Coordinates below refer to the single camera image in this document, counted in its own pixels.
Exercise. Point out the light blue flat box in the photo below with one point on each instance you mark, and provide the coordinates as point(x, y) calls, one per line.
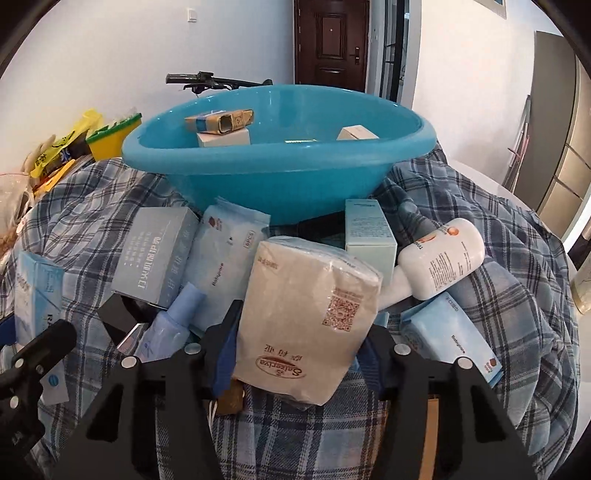
point(37, 295)

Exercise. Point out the gold and blue cigarette pack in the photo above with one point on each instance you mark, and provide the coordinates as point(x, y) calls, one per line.
point(221, 121)

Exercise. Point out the brown entrance door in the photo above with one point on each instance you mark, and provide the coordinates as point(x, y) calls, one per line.
point(330, 41)

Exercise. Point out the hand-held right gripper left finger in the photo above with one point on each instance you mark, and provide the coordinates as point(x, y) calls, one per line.
point(228, 344)

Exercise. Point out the black framed glass door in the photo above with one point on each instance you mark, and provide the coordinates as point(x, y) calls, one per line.
point(392, 46)

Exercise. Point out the blue plastic basin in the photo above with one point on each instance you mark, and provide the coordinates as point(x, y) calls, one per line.
point(277, 175)

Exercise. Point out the small white box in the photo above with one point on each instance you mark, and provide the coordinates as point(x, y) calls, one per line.
point(355, 134)
point(224, 138)

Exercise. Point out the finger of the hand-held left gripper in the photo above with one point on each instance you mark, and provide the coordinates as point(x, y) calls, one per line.
point(46, 341)

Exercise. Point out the brown tag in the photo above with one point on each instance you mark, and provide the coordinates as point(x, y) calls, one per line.
point(231, 398)

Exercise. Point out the blue plaid cloth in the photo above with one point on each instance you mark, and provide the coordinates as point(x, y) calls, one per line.
point(508, 258)

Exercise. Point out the white lotion bottle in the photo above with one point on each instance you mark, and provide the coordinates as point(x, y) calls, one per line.
point(443, 258)

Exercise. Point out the pale teal carton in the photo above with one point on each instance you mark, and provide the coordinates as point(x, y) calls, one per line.
point(369, 226)

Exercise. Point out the grey cardboard box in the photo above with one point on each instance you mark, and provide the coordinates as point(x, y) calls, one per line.
point(152, 254)

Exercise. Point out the folded drying rack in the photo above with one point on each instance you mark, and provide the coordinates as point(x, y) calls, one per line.
point(519, 147)

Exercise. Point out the white tissue pack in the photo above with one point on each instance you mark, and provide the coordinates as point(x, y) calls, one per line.
point(300, 314)

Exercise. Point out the light blue wipes pack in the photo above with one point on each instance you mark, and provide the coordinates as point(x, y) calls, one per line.
point(226, 249)
point(443, 332)

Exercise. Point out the light blue bottle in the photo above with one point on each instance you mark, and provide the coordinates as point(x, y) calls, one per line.
point(171, 323)

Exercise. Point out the black electric bike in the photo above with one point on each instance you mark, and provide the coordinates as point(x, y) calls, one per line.
point(207, 79)

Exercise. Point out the yellow plastic bag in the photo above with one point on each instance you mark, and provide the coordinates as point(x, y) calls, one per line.
point(60, 147)

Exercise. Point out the white wall switch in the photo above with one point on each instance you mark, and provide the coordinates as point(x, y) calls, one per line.
point(193, 16)

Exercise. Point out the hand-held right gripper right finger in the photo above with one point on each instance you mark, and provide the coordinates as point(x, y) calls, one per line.
point(368, 364)

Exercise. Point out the yellow bucket green rim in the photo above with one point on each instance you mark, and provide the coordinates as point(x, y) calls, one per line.
point(113, 138)

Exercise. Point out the grey wall panel box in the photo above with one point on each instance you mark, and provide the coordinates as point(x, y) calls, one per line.
point(497, 5)

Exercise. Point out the black angular object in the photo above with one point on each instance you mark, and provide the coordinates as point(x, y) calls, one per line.
point(117, 318)

